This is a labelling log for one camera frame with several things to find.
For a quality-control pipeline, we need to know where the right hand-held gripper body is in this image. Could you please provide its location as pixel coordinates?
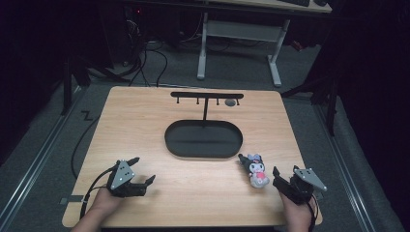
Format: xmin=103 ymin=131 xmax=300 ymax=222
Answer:
xmin=273 ymin=167 xmax=328 ymax=206

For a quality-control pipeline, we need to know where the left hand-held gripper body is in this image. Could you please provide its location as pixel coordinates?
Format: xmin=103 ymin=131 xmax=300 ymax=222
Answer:
xmin=105 ymin=159 xmax=148 ymax=198

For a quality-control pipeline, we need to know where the black and pink plush toy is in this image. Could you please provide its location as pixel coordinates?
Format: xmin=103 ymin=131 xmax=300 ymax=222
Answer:
xmin=237 ymin=153 xmax=271 ymax=189

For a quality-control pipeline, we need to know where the black hook rack with tray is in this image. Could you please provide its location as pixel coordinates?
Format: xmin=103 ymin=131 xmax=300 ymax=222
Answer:
xmin=163 ymin=91 xmax=245 ymax=160

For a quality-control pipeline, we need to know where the person's left hand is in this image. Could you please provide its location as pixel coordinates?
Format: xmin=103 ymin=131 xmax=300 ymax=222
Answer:
xmin=88 ymin=188 xmax=124 ymax=224

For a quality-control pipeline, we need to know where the person's right hand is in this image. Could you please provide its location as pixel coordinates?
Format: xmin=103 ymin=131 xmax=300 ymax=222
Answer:
xmin=278 ymin=192 xmax=316 ymax=232

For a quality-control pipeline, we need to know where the grey tape strip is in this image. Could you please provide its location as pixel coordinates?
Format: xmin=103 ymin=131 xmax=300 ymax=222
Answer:
xmin=59 ymin=194 xmax=85 ymax=206

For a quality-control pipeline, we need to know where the black metal stand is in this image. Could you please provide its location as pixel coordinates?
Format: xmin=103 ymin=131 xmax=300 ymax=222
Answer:
xmin=60 ymin=56 xmax=130 ymax=117
xmin=279 ymin=72 xmax=340 ymax=137

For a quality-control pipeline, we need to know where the black computer tower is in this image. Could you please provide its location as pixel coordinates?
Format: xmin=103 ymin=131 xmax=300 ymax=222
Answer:
xmin=123 ymin=5 xmax=145 ymax=67

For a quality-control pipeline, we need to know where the white-framed desk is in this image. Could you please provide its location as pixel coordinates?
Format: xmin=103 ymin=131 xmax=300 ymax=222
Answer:
xmin=196 ymin=0 xmax=333 ymax=88

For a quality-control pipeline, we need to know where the black keyboard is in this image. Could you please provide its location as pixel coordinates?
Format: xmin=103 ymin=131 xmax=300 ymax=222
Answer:
xmin=278 ymin=0 xmax=311 ymax=8

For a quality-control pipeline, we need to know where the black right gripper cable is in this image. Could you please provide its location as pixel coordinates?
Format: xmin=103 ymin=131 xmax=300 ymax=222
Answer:
xmin=307 ymin=194 xmax=321 ymax=232

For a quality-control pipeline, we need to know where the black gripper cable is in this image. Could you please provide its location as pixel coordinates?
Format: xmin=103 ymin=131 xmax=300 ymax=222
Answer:
xmin=78 ymin=165 xmax=118 ymax=220
xmin=307 ymin=194 xmax=321 ymax=232

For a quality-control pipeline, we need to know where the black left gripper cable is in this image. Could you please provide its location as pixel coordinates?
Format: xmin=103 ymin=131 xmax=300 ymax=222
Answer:
xmin=78 ymin=165 xmax=118 ymax=220

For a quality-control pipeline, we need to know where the metal floor rail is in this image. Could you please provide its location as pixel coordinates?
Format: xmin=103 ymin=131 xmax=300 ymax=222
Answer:
xmin=313 ymin=103 xmax=378 ymax=232
xmin=0 ymin=85 xmax=83 ymax=225

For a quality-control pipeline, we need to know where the black floor cable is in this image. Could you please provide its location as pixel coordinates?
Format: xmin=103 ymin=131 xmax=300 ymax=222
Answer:
xmin=70 ymin=115 xmax=102 ymax=180

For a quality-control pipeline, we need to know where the bundle of black cables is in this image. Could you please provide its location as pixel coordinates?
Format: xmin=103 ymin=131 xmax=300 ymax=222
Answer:
xmin=124 ymin=40 xmax=169 ymax=88

